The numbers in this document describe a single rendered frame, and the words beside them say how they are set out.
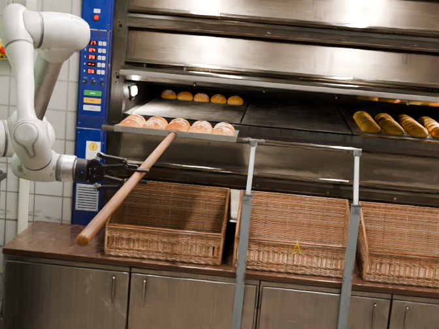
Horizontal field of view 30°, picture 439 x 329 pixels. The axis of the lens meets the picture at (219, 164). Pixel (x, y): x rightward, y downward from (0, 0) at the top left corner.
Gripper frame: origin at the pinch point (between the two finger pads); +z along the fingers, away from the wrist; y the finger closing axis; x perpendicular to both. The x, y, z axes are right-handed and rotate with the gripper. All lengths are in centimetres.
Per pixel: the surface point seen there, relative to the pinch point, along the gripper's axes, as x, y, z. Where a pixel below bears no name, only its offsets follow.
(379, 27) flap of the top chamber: -149, -53, 91
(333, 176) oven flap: -152, 23, 77
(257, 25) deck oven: -154, -49, 32
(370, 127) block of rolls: -169, -2, 95
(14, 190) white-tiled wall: -156, 48, -88
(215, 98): -245, -1, 8
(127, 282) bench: -100, 73, -17
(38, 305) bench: -101, 89, -58
